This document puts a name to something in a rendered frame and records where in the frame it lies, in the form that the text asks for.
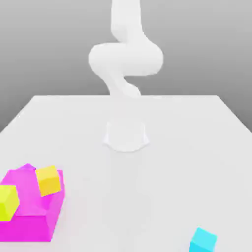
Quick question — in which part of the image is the small orange-yellow cube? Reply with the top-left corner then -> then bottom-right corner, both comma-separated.
35,165 -> 62,197

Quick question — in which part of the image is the small purple cube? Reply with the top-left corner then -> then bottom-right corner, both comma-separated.
17,163 -> 37,171

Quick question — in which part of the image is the small cyan cube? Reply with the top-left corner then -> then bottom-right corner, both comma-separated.
189,227 -> 218,252

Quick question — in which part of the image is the small lime-yellow cube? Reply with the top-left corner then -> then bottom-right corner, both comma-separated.
0,185 -> 20,222

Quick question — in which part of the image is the large magenta box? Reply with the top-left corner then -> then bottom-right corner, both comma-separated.
0,168 -> 66,243

